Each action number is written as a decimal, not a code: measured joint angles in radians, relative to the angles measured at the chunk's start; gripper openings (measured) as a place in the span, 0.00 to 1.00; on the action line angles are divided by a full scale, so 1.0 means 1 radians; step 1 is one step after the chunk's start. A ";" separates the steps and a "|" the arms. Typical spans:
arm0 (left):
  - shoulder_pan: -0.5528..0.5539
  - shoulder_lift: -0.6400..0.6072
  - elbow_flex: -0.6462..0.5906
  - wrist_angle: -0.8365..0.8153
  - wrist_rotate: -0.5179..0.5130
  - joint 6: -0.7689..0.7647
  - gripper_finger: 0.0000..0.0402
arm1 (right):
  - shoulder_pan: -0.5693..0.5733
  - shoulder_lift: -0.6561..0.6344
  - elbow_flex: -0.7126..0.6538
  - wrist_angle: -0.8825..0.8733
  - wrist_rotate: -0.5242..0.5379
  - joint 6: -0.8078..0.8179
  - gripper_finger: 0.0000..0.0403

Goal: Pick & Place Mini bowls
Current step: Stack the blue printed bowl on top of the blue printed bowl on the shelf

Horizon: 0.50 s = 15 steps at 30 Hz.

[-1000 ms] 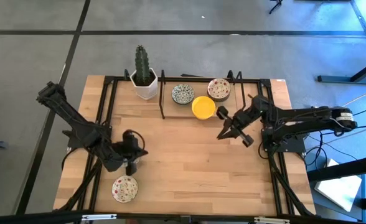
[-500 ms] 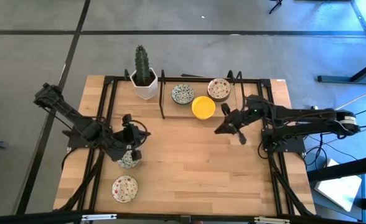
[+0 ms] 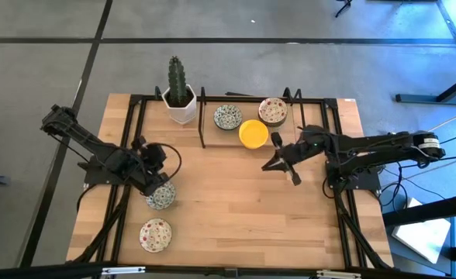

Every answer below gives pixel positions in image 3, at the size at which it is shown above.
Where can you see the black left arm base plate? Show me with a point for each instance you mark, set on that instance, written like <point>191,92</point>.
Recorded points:
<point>92,177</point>

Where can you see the green cactus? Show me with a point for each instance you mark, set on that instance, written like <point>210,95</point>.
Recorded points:
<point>177,83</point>

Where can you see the silver metal bracket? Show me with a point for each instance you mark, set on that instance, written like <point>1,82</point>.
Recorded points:
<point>123,270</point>
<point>338,274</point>

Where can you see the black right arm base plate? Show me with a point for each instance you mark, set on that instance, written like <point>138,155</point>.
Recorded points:
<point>367,184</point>

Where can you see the white hexagonal plant pot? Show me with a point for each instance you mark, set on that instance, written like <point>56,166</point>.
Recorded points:
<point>185,114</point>

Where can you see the red floral mini bowl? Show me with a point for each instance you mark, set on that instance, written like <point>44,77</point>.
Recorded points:
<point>155,235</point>
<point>273,110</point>

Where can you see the black aluminium table frame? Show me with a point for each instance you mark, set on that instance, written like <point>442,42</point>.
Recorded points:
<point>135,100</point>

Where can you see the black side table frame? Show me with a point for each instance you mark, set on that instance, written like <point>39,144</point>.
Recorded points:
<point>437,207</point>

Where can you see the grey metal foot bar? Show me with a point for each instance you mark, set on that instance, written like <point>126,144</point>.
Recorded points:
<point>425,99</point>

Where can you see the white flat board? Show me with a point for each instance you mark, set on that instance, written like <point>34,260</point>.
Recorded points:
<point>422,240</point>

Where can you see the green patterned mini bowl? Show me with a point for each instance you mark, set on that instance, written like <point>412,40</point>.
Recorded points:
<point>228,117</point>
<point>164,199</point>

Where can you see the yellow mini bowl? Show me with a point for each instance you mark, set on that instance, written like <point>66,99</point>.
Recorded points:
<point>253,134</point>

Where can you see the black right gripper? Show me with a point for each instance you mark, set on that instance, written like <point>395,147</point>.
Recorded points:
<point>307,147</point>

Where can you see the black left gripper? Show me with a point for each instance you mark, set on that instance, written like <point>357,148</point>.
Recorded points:
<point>154,180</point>

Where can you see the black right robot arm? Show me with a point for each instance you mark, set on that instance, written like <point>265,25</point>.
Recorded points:
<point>375,145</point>

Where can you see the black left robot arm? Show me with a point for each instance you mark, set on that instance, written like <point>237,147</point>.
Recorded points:
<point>92,145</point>

